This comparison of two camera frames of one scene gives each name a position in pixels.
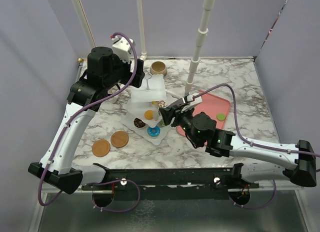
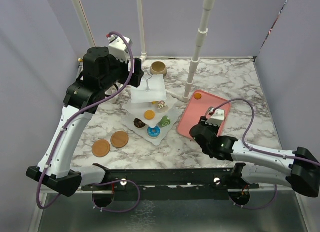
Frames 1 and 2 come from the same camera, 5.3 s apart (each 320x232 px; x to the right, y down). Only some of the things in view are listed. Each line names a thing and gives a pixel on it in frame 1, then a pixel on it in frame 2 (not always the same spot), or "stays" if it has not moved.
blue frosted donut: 153,132 stays
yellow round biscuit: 148,115 stays
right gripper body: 178,112 → 213,128
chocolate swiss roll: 161,103 stays
